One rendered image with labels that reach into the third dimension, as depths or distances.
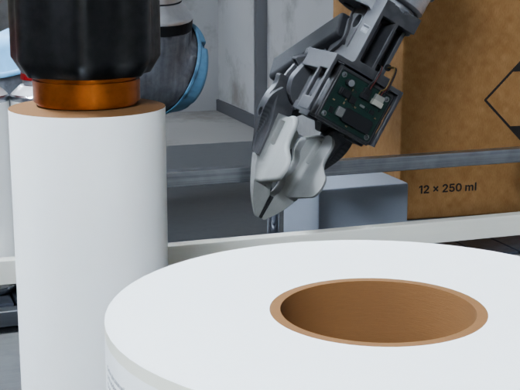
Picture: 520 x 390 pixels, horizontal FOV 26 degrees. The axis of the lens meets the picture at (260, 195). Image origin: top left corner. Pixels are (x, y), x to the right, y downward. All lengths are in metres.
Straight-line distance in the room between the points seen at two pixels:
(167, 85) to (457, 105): 0.36
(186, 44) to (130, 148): 0.80
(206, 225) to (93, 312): 0.73
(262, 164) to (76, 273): 0.38
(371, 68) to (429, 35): 0.34
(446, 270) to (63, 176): 0.23
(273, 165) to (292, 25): 5.68
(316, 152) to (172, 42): 0.44
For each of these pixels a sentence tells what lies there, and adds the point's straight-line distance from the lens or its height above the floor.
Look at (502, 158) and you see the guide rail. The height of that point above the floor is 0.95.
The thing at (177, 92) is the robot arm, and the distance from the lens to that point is 1.41.
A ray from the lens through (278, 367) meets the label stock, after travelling 0.36.
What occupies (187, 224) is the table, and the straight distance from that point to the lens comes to 1.35.
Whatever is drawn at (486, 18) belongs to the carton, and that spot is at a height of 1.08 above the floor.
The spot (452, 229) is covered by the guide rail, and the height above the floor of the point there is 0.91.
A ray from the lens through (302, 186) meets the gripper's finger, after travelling 0.98.
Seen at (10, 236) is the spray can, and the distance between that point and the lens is 0.93.
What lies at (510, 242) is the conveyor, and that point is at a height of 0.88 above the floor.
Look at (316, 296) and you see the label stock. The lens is 0.45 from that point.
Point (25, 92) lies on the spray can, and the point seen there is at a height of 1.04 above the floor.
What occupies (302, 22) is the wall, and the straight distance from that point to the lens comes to 6.48.
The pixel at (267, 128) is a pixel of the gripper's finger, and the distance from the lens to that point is 0.98.
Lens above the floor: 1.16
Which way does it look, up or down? 12 degrees down
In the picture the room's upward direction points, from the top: straight up
